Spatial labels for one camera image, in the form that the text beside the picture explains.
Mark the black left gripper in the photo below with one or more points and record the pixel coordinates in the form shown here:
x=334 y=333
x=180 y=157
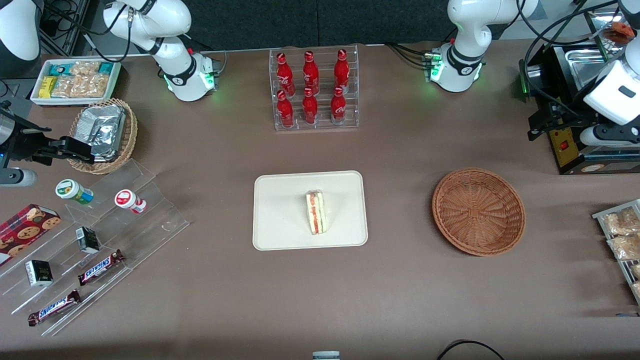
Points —
x=571 y=116

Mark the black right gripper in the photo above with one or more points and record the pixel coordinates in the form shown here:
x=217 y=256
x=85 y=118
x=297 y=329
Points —
x=21 y=141

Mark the triangular sandwich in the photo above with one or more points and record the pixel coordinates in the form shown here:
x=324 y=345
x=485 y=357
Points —
x=316 y=212

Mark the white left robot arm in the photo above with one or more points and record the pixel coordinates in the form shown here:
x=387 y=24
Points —
x=465 y=35

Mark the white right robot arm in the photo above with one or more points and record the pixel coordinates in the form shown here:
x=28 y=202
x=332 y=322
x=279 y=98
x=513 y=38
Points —
x=175 y=65

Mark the white rectangular snack tray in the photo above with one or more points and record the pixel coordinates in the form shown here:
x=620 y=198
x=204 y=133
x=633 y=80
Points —
x=70 y=102

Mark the light wicker basket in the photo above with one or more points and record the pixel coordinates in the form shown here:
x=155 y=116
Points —
x=127 y=145

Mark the stainless steel tray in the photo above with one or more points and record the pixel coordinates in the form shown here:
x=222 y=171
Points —
x=590 y=65

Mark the brown wicker basket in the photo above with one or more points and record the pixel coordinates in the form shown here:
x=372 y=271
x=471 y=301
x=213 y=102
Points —
x=477 y=212

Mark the cream plastic tray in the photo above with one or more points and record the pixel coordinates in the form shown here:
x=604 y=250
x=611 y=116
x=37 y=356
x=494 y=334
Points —
x=280 y=210

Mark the green lid white cup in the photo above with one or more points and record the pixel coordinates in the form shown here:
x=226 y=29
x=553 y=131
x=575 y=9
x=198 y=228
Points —
x=70 y=189

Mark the silver foil pack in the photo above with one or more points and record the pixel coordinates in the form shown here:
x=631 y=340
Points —
x=102 y=130

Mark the black control box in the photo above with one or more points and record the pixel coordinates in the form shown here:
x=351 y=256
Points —
x=555 y=65

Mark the clear bag of crackers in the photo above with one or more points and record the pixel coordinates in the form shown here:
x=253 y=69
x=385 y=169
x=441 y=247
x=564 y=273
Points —
x=85 y=68
x=62 y=87
x=90 y=86

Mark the yellow snack packet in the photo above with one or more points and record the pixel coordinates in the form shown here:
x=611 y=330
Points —
x=47 y=87

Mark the red lid white cup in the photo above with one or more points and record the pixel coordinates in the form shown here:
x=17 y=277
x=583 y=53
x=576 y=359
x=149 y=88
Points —
x=124 y=198

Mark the teal snack packet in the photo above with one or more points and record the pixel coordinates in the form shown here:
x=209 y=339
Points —
x=57 y=69
x=106 y=67

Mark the red tartan cookie box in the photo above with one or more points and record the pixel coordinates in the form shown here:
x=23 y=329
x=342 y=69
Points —
x=25 y=230

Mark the small black barcode carton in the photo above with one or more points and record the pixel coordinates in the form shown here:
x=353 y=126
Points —
x=87 y=241

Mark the clear acrylic step shelf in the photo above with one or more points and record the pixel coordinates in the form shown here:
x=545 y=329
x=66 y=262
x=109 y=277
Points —
x=150 y=220

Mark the orange snack packet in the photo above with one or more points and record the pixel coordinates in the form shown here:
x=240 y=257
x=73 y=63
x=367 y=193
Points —
x=616 y=32

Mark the Snickers chocolate bar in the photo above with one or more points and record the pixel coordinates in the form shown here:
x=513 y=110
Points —
x=54 y=307
x=100 y=267

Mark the clear bag of biscuits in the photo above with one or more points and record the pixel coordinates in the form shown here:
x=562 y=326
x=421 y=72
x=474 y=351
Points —
x=626 y=246
x=637 y=289
x=622 y=222
x=636 y=271

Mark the red cola bottle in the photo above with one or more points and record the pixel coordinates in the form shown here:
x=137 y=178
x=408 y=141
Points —
x=310 y=107
x=284 y=74
x=342 y=70
x=285 y=111
x=310 y=72
x=338 y=107

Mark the clear acrylic bottle rack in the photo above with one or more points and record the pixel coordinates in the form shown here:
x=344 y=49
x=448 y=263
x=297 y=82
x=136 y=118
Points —
x=324 y=126

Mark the small grey device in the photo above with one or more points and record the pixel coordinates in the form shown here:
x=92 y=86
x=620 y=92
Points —
x=326 y=356

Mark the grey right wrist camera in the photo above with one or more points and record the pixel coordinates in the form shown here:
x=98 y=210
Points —
x=17 y=177

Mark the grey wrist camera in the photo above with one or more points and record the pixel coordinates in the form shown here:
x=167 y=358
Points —
x=600 y=136
x=17 y=177

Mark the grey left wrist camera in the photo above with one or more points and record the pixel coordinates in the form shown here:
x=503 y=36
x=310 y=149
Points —
x=600 y=136

